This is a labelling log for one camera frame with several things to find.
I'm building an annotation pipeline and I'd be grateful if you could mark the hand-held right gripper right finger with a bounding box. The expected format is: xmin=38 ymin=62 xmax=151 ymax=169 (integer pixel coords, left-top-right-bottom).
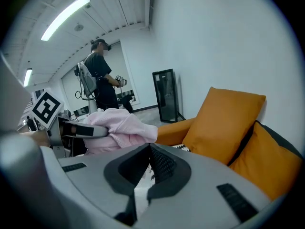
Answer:
xmin=142 ymin=142 xmax=273 ymax=229

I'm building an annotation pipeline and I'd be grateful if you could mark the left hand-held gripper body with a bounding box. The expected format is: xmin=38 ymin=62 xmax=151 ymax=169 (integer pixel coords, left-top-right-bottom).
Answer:
xmin=30 ymin=91 xmax=72 ymax=157

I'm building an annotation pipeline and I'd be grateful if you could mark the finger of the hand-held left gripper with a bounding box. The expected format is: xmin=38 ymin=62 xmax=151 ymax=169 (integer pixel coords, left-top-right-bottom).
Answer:
xmin=58 ymin=120 xmax=109 ymax=138

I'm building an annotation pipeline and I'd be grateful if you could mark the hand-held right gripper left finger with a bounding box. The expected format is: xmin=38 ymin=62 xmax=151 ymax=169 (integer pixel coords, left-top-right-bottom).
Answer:
xmin=39 ymin=142 xmax=153 ymax=227

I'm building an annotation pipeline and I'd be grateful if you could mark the pink cloth garment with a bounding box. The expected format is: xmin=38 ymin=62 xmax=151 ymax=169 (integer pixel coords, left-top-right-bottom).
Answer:
xmin=82 ymin=108 xmax=158 ymax=155

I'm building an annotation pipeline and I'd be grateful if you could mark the orange sofa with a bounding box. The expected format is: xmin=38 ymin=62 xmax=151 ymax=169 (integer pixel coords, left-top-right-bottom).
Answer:
xmin=154 ymin=117 xmax=196 ymax=147

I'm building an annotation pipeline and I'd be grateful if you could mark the long ceiling light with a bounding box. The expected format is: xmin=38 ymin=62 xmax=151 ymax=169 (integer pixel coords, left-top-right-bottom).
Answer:
xmin=23 ymin=67 xmax=33 ymax=88
xmin=40 ymin=0 xmax=91 ymax=42

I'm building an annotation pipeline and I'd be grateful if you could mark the black framed standing mirror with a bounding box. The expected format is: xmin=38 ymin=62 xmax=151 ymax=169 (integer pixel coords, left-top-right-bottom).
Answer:
xmin=152 ymin=68 xmax=187 ymax=124

